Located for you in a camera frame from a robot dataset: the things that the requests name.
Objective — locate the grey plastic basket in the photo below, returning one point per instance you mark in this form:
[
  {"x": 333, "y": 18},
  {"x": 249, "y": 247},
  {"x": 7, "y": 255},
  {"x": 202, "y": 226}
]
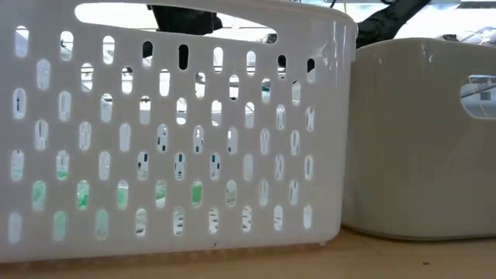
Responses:
[{"x": 407, "y": 155}]

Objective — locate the black round fixture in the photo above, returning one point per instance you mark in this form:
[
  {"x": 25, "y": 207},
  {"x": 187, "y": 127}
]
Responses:
[{"x": 272, "y": 38}]

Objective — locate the white perforated plastic basket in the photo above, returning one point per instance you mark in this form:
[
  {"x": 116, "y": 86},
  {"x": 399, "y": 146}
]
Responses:
[{"x": 329, "y": 155}]

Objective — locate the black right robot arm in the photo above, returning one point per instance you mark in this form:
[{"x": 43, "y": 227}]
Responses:
[{"x": 387, "y": 21}]

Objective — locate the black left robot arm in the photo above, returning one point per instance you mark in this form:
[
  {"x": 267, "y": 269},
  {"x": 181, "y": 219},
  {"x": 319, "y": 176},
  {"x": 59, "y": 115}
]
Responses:
[{"x": 186, "y": 19}]

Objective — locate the green toothbrush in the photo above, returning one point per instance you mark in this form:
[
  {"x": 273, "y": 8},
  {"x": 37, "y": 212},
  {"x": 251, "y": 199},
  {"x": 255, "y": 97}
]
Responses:
[
  {"x": 197, "y": 193},
  {"x": 81, "y": 195}
]

